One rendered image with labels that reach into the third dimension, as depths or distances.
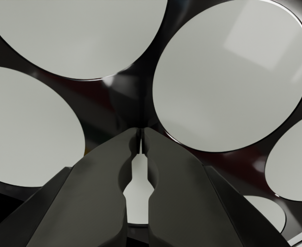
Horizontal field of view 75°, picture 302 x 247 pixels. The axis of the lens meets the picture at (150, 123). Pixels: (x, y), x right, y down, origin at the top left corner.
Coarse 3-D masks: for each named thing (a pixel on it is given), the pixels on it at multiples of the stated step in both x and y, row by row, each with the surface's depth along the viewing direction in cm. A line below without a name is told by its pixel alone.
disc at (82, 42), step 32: (0, 0) 10; (32, 0) 10; (64, 0) 10; (96, 0) 10; (128, 0) 10; (160, 0) 10; (0, 32) 11; (32, 32) 11; (64, 32) 11; (96, 32) 11; (128, 32) 11; (64, 64) 12; (96, 64) 12; (128, 64) 12
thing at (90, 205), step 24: (120, 144) 10; (96, 168) 8; (120, 168) 8; (72, 192) 7; (96, 192) 7; (120, 192) 7; (48, 216) 6; (72, 216) 6; (96, 216) 6; (120, 216) 6; (48, 240) 6; (72, 240) 6; (96, 240) 6; (120, 240) 6
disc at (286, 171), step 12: (300, 120) 14; (288, 132) 14; (300, 132) 15; (276, 144) 15; (288, 144) 15; (300, 144) 15; (276, 156) 16; (288, 156) 16; (300, 156) 16; (276, 168) 16; (288, 168) 16; (300, 168) 16; (276, 180) 17; (288, 180) 17; (300, 180) 17; (276, 192) 18; (288, 192) 18; (300, 192) 18
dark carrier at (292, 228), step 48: (192, 0) 10; (288, 0) 10; (0, 48) 11; (96, 96) 13; (144, 96) 13; (96, 144) 15; (0, 192) 17; (240, 192) 17; (144, 240) 21; (288, 240) 21
